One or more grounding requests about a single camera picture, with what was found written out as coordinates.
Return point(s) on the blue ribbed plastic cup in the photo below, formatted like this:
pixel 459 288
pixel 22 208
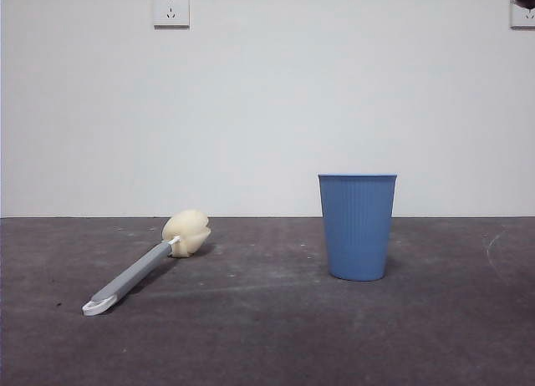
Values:
pixel 357 231

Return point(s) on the white wall power socket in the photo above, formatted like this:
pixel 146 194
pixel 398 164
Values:
pixel 171 9
pixel 522 19

